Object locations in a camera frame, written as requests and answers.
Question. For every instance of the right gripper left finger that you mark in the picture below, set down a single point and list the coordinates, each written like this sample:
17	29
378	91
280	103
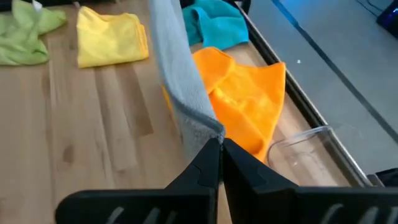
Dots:
199	174

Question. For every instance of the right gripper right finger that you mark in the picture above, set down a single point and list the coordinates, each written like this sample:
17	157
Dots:
248	180

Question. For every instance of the orange microfiber towel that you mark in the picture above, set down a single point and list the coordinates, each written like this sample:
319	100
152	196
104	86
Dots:
248	99

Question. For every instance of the grey microfiber towel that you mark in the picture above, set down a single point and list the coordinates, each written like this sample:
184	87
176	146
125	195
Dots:
180	77

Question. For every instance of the teal microfiber towel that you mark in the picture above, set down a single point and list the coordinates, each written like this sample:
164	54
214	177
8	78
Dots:
217	21

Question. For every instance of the yellow microfiber towel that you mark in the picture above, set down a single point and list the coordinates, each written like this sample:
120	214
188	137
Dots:
109	40

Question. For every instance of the green microfiber towel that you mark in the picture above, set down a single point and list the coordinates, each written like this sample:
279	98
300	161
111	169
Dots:
21	37

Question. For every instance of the clear plastic bin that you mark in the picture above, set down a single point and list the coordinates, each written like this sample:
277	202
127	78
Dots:
304	149

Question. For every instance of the black floor device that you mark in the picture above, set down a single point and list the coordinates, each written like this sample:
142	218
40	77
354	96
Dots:
388	18

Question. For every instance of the black metal table frame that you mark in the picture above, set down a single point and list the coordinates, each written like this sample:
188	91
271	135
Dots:
308	107

